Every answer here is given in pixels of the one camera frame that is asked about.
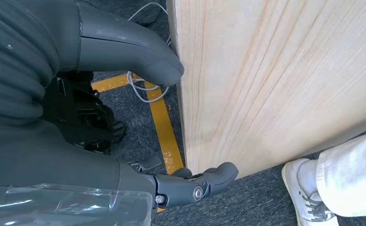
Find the robot right arm ribbed sleeve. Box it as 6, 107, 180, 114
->
0, 0, 60, 125

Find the yellow floor tape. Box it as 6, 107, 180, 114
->
90, 73, 185, 214

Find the person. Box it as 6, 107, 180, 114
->
281, 129, 366, 226

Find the person's left white shoe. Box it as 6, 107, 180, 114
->
281, 158, 340, 226

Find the black robot foot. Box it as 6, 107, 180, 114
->
41, 71, 128, 156

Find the white cable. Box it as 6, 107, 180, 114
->
126, 1, 172, 104

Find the clear plastic guard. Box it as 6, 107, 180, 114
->
0, 183, 154, 226

